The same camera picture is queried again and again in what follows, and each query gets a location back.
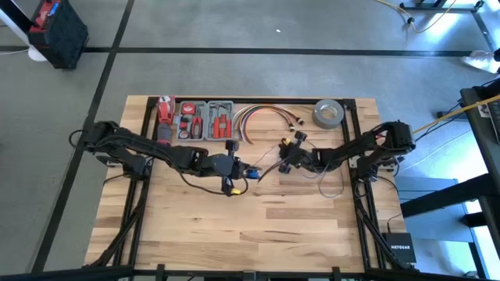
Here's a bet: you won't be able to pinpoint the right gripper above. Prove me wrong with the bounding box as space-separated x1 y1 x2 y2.
277 131 316 175

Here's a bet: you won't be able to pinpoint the white pole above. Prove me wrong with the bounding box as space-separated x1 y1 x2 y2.
0 0 48 63

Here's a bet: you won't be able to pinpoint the long yellow cable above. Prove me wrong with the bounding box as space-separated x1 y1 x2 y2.
412 93 500 136

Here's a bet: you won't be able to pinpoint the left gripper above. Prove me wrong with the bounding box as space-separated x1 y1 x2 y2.
210 139 253 197

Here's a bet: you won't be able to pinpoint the red handled pliers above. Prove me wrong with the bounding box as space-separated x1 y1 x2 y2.
190 116 204 140

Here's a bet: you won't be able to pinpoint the black desk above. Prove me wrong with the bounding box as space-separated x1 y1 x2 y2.
398 77 500 274

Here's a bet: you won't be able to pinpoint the black red storage crate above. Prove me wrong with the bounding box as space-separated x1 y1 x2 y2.
26 0 90 70

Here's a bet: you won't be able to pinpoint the yellow extension cord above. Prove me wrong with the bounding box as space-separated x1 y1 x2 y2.
405 0 459 35
374 0 413 24

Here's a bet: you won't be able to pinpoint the black floor stand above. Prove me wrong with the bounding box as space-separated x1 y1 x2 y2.
398 0 500 52

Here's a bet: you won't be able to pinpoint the small hammer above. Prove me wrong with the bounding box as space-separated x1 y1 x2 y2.
209 101 234 118

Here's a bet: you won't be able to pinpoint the grey open tool case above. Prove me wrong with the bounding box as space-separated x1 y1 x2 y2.
174 100 235 142

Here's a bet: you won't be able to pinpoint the multicoloured wire harness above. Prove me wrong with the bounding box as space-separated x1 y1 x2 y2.
233 103 305 144
238 107 296 144

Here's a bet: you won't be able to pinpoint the person's foot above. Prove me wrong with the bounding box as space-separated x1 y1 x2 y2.
460 49 500 75

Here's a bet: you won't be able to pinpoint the thin blue cord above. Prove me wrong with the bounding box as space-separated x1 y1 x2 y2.
246 144 347 199

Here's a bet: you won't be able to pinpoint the black Netgear router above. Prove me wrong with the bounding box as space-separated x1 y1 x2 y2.
382 233 417 266

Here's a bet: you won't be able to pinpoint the grey duct tape roll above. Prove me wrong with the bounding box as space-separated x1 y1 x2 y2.
312 99 345 130

